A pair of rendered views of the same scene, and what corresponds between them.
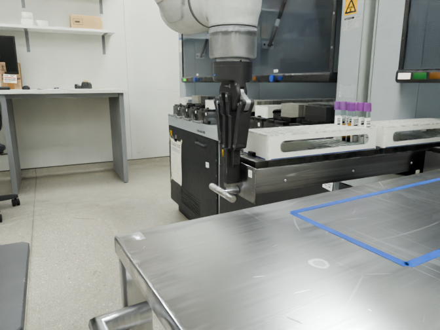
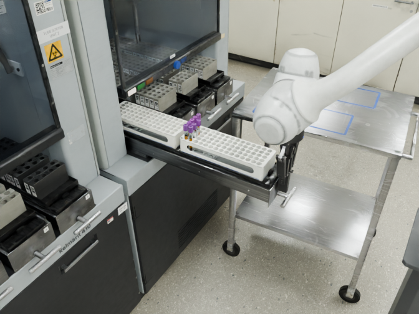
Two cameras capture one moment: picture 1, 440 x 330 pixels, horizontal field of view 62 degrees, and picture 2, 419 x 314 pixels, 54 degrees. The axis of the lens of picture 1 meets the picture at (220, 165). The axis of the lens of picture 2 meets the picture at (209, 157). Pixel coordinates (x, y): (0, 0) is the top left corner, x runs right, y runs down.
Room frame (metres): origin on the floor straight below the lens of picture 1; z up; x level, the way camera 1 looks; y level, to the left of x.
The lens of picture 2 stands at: (1.41, 0.65, 1.60)
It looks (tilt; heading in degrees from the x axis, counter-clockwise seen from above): 37 degrees down; 237
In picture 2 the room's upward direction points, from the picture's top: straight up
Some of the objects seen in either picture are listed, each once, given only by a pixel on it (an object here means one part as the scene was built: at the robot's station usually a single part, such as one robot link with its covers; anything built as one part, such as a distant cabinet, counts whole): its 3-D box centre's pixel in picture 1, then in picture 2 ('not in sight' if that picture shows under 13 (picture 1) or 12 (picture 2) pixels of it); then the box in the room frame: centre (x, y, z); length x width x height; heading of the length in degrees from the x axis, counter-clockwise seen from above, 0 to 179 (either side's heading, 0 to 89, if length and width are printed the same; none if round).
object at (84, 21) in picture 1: (86, 23); not in sight; (3.79, 1.31, 1.52); 0.29 x 0.22 x 0.12; 114
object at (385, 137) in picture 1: (408, 133); (148, 124); (0.93, -0.49, 0.83); 0.30 x 0.10 x 0.06; 115
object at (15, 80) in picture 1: (10, 76); not in sight; (3.48, 1.95, 1.02); 0.22 x 0.17 x 0.24; 25
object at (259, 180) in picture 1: (355, 160); (191, 152); (0.86, -0.33, 0.78); 0.73 x 0.14 x 0.09; 115
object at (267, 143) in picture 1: (311, 142); (226, 152); (0.80, -0.20, 0.83); 0.30 x 0.10 x 0.06; 116
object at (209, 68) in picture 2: not in sight; (207, 70); (0.54, -0.72, 0.85); 0.12 x 0.02 x 0.06; 24
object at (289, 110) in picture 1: (291, 111); (3, 213); (1.45, -0.28, 0.85); 0.12 x 0.02 x 0.06; 26
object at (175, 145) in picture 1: (174, 160); not in sight; (2.49, 0.32, 0.43); 0.27 x 0.02 x 0.36; 25
